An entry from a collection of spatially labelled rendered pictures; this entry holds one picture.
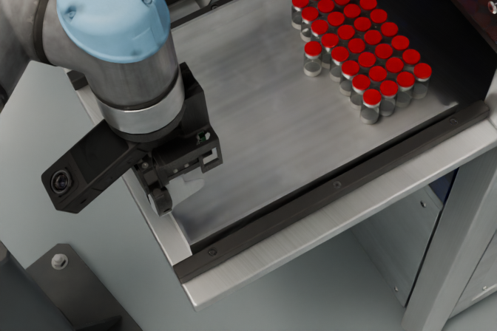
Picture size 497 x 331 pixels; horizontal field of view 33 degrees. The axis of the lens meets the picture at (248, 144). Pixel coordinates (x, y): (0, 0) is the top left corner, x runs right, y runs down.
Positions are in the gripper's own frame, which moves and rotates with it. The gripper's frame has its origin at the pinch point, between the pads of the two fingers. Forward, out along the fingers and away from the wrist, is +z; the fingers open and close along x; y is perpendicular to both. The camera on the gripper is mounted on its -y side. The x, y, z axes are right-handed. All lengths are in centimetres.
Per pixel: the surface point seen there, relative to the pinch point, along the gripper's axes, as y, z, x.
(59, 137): -6, 92, 72
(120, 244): -5, 92, 40
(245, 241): 6.5, 1.7, -7.9
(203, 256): 1.8, 1.7, -7.0
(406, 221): 39, 49, -1
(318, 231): 14.2, 3.7, -10.2
